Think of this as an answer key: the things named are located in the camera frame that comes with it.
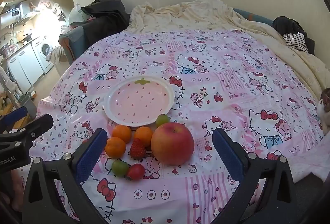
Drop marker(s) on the grey kitchen appliance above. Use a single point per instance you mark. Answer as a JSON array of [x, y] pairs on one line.
[[14, 13]]

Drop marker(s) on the pink strawberry print plate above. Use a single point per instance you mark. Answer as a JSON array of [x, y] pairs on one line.
[[139, 102]]

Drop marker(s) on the white plastic bag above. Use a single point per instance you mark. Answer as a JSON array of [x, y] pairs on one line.
[[76, 15]]

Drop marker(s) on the striped shirt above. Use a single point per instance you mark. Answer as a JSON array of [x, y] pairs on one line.
[[296, 40]]

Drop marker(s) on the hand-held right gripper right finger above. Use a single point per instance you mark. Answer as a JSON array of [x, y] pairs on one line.
[[228, 154]]

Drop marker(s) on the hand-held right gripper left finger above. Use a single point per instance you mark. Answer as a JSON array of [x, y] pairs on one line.
[[90, 157]]

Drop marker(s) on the dark cloth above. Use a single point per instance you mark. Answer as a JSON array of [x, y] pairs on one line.
[[286, 24]]

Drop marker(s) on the grey bin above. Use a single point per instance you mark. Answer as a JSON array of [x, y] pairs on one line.
[[28, 105]]

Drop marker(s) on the green grape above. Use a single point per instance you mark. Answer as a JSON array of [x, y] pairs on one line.
[[120, 167], [162, 120]]

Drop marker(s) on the black jacket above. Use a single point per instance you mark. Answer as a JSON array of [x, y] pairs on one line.
[[105, 12]]

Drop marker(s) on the red cherry tomato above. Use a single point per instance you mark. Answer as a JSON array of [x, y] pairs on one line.
[[136, 171]]

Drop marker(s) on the orange mandarin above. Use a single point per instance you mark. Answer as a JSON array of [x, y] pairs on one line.
[[121, 133], [143, 135], [115, 151]]

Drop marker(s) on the white washing machine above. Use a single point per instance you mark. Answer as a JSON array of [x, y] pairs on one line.
[[45, 49]]

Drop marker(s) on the cream duvet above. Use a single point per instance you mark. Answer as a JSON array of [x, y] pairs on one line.
[[193, 15]]

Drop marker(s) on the white kitchen cabinet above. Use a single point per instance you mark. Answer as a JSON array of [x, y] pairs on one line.
[[20, 66]]

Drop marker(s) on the pink cartoon printed blanket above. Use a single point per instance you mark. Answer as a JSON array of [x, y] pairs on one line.
[[232, 84]]

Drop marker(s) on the red strawberry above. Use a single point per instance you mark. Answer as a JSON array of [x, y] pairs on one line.
[[137, 149]]

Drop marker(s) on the brown white furry thing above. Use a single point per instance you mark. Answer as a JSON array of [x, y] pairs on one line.
[[325, 105]]

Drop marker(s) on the cream laundry cloth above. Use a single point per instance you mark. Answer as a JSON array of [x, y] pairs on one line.
[[55, 55]]

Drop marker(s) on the red yellow apple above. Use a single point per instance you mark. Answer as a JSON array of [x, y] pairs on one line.
[[171, 145]]

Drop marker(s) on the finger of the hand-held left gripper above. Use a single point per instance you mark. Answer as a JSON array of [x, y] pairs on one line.
[[38, 123], [15, 113]]

